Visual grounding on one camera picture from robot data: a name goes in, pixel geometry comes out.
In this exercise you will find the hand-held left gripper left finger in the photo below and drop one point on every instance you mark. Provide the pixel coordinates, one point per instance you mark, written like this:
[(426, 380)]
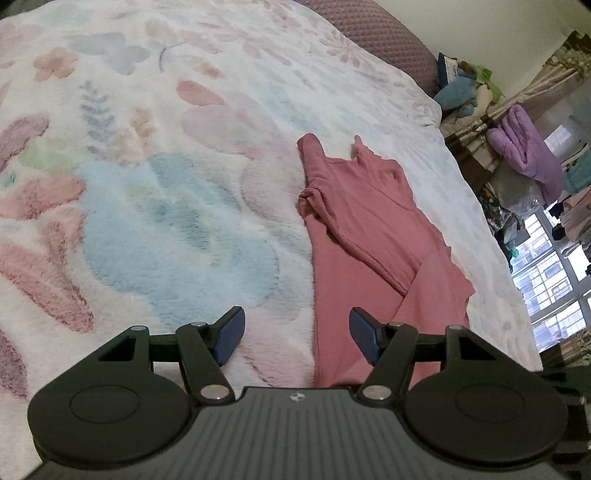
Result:
[(231, 334)]

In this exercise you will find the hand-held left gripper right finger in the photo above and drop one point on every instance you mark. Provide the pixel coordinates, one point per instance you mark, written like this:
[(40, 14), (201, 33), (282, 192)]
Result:
[(364, 337)]

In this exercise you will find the pink ribbed garment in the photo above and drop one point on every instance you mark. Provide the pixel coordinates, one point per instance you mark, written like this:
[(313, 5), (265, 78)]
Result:
[(369, 240)]

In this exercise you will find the floral fluffy blanket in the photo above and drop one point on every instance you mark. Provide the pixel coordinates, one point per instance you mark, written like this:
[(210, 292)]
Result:
[(161, 194)]

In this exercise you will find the teal floral cloth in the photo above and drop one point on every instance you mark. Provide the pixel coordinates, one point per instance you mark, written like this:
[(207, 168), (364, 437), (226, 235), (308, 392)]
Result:
[(495, 213)]

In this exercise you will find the grid window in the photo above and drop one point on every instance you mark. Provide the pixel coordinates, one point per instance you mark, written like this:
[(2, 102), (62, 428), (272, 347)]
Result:
[(551, 281)]

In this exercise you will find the purple hanging jacket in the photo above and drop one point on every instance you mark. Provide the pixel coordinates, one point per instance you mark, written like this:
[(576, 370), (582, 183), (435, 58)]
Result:
[(526, 147)]

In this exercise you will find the blue plush toy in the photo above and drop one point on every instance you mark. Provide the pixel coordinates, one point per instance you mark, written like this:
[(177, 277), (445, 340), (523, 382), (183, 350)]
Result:
[(455, 94)]

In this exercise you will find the dark blue box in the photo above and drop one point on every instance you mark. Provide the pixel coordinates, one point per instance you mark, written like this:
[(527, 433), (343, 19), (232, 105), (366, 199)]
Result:
[(445, 68)]

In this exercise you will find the green cloth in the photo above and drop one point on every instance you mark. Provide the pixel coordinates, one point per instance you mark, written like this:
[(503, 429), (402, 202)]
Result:
[(485, 76)]

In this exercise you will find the patterned beige curtain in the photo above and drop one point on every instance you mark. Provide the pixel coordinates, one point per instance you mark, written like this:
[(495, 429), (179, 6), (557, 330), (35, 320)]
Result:
[(531, 87)]

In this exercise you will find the mauve quilted headboard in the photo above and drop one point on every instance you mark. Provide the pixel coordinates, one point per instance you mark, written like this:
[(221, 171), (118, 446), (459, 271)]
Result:
[(383, 37)]

